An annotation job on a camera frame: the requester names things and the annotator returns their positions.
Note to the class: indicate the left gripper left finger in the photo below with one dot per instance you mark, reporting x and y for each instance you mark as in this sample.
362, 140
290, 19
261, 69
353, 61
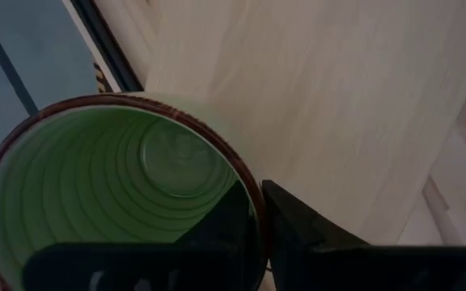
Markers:
136, 266

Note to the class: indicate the black frame wooden shelf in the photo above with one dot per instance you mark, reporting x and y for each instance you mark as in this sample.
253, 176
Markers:
297, 101

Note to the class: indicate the light green mug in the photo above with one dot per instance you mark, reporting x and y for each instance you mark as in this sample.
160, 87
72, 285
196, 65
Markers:
107, 174

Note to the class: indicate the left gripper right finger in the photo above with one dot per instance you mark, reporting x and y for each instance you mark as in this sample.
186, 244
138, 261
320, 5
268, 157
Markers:
358, 268

